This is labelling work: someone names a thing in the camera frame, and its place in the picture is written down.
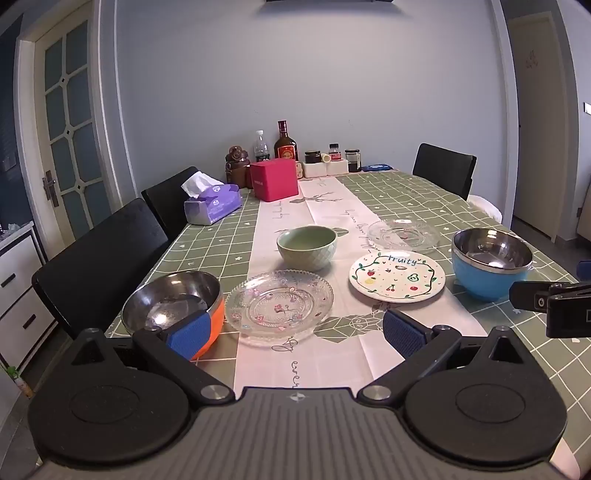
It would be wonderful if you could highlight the plain cream door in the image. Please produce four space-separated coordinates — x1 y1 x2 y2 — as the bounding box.
508 14 580 241

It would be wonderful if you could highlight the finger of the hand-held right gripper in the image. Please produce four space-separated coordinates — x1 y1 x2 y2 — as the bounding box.
510 281 552 315

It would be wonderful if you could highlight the clear glass plate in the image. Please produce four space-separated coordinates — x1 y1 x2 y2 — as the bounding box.
368 218 440 254

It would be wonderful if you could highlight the glass plate with pink flowers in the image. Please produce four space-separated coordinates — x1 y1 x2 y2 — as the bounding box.
225 270 334 348

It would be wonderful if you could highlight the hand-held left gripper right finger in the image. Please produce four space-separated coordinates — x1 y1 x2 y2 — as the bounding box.
357 308 532 407

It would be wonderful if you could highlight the white fluffy seat cushion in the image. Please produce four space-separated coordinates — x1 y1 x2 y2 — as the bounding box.
466 194 504 223

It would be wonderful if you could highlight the white deer-print table runner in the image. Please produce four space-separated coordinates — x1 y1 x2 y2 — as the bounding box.
233 175 583 480

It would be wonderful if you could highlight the purple tissue pack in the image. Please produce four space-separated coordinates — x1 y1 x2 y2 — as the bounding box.
181 171 243 226

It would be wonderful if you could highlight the white glass-panel door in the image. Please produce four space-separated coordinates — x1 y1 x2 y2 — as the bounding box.
16 0 116 252

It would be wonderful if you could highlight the white drawer cabinet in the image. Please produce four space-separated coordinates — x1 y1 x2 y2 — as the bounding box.
0 222 58 370

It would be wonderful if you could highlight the blue steel bowl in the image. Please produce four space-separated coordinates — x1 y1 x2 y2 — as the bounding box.
451 227 535 303

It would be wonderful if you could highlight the white fruit-print plate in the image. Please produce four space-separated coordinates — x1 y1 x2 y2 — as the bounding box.
348 250 446 303

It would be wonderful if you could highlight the green checked tablecloth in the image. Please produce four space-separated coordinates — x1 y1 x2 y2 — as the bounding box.
104 168 591 480

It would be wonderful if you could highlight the brown liquor bottle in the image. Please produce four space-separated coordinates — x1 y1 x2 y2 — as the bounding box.
274 120 299 162

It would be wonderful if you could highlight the green ceramic bowl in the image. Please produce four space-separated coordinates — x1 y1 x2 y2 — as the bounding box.
276 225 338 272

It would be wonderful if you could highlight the black chair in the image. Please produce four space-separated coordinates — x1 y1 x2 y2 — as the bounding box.
141 166 204 241
412 143 478 201
31 198 169 340

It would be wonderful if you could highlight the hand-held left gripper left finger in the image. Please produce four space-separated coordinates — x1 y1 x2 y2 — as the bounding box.
71 309 236 408

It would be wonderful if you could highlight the pink box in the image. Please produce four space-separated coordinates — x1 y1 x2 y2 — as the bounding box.
249 158 298 202

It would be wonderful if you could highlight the orange steel bowl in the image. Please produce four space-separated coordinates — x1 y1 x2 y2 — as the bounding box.
121 271 225 361

